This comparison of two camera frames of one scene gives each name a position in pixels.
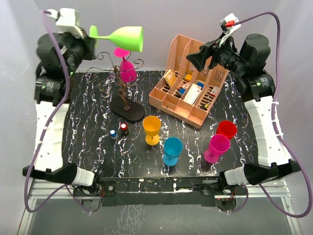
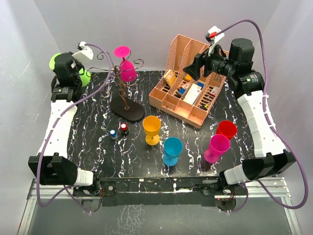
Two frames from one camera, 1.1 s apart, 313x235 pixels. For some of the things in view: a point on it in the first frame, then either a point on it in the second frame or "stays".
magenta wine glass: [127, 71] stays
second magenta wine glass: [219, 144] stays
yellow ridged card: [170, 78] stays
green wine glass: [129, 38] -> [85, 78]
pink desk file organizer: [184, 92] stays
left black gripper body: [78, 49] -> [79, 66]
